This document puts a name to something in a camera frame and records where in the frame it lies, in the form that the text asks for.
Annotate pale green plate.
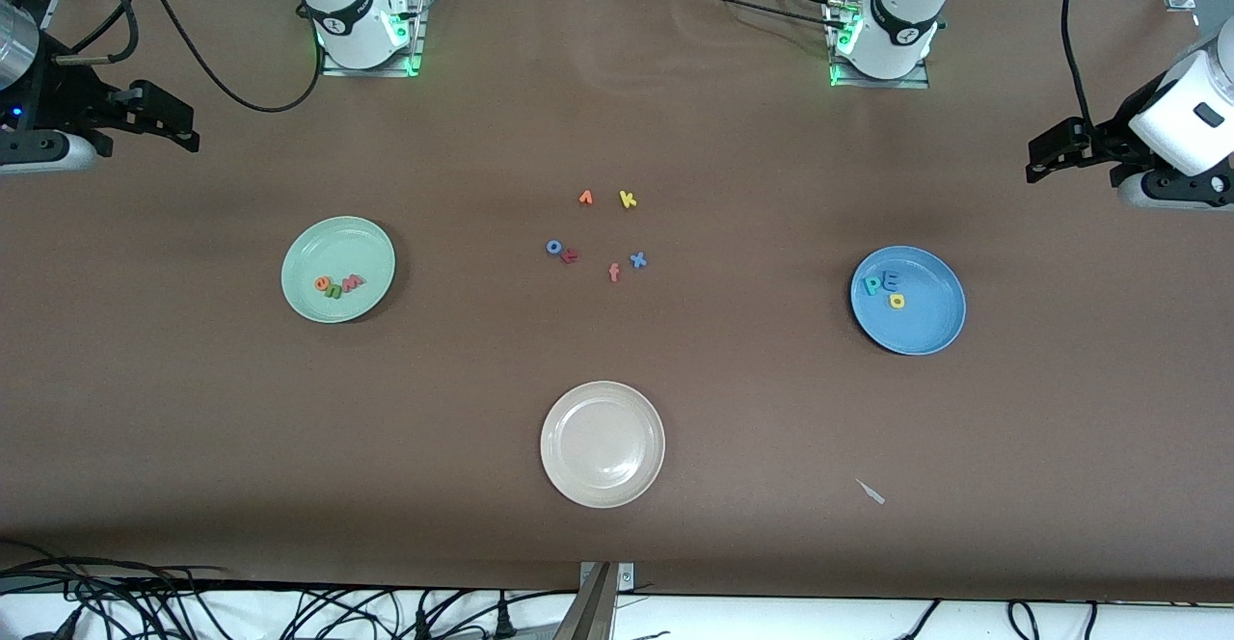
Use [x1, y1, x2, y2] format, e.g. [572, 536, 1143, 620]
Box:
[281, 216, 397, 324]

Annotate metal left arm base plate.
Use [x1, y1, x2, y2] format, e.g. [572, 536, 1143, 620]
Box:
[827, 2, 931, 90]

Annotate beige plate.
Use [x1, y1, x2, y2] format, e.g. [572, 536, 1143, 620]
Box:
[540, 381, 667, 510]

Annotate tangled black floor cables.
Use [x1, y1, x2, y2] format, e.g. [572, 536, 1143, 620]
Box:
[0, 539, 579, 640]

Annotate brown table cover sheet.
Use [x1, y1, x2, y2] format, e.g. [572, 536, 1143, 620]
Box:
[0, 0, 1234, 604]

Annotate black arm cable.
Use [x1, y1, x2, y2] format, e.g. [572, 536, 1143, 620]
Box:
[56, 0, 326, 114]
[1060, 0, 1112, 132]

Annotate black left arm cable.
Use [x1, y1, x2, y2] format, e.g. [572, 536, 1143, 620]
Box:
[1060, 0, 1112, 132]

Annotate metal table clamp bracket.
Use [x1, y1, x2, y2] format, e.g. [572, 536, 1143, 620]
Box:
[552, 561, 636, 640]

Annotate blue plate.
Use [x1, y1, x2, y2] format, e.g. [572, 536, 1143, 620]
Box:
[849, 245, 967, 357]

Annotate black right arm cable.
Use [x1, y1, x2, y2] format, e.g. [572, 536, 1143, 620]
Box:
[56, 0, 326, 114]

